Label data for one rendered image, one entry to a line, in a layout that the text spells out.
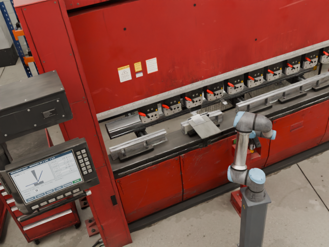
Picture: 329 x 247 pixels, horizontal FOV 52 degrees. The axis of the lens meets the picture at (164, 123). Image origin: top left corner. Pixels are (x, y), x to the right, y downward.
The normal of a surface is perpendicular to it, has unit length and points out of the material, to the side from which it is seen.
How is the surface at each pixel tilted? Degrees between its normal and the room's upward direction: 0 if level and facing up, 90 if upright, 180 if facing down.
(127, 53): 90
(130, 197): 90
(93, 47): 90
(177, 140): 0
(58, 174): 90
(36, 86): 0
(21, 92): 0
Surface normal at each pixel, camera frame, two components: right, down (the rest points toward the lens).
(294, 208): -0.11, -0.78
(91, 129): 0.39, 0.54
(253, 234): 0.16, 0.59
